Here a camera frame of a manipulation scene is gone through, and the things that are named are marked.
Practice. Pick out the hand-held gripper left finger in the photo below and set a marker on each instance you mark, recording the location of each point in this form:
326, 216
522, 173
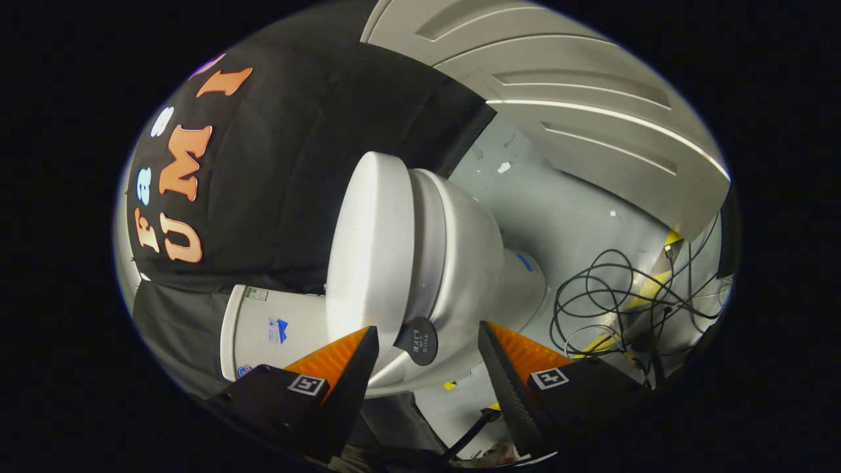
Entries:
351, 387

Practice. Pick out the white toilet lid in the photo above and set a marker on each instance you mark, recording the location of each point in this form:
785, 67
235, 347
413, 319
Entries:
368, 249

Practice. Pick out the white ceramic toilet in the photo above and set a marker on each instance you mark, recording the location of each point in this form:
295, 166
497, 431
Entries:
473, 263

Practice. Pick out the white cabinet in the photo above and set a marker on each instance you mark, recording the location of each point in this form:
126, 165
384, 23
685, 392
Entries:
578, 92

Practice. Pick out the black backdrop cloth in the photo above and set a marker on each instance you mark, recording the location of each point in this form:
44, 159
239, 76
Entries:
282, 184

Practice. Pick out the yellow floor tape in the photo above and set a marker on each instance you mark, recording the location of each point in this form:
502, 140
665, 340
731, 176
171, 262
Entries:
647, 289

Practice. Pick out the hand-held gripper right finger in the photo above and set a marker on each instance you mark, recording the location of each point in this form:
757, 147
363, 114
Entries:
506, 387

